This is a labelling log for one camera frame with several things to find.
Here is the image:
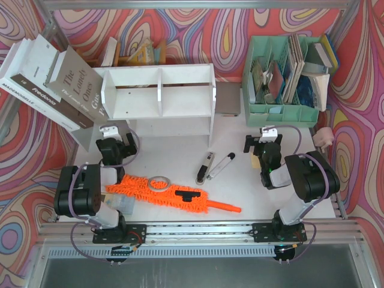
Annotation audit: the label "orange microfiber duster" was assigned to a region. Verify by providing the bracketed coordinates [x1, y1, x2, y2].
[106, 175, 242, 213]

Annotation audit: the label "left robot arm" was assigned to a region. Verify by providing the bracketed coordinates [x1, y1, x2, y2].
[53, 130, 140, 244]

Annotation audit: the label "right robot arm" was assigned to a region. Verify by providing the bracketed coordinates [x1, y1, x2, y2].
[244, 134, 340, 243]

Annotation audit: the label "white wooden bookshelf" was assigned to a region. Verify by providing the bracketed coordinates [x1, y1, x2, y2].
[95, 64, 217, 143]

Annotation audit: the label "yellow sticky note pad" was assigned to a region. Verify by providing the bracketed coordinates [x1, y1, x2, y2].
[251, 154, 260, 169]

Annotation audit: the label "white marker black cap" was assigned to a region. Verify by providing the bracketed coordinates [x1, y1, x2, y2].
[206, 152, 235, 180]

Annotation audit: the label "pink piggy figurine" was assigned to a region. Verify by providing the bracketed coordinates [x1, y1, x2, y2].
[313, 127, 334, 152]

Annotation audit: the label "mint green desk organizer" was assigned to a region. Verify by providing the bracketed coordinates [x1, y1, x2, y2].
[242, 34, 319, 128]

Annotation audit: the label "grey notebook with pencil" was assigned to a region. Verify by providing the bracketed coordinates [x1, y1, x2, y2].
[215, 82, 241, 115]

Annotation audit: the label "brown book Fredonia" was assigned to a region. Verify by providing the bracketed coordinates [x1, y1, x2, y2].
[11, 74, 94, 128]

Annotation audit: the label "black white stapler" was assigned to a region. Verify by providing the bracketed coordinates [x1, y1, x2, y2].
[196, 152, 215, 185]

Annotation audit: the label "white paperback book stack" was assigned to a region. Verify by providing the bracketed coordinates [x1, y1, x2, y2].
[301, 72, 330, 112]

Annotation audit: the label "grey book The Lonely Ones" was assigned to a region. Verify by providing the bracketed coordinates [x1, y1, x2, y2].
[47, 46, 109, 124]

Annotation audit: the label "black T-shaped plastic part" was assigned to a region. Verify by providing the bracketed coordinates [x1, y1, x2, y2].
[175, 190, 201, 202]

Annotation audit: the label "wooden rack with books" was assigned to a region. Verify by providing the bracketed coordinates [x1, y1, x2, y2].
[96, 37, 166, 67]

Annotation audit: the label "white book Mademoiselle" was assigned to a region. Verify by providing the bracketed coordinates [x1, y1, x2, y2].
[1, 34, 80, 131]

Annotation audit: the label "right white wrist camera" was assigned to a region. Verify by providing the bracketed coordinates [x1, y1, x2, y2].
[259, 126, 278, 143]

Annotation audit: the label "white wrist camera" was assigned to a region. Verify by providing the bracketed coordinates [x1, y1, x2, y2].
[259, 126, 278, 143]
[99, 125, 122, 141]

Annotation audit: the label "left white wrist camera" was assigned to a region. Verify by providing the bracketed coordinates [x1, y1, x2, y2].
[99, 125, 122, 141]

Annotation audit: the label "clear tape ring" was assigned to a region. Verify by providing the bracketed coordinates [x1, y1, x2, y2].
[148, 175, 172, 193]

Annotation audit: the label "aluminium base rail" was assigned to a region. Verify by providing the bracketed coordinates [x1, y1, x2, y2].
[37, 219, 365, 263]

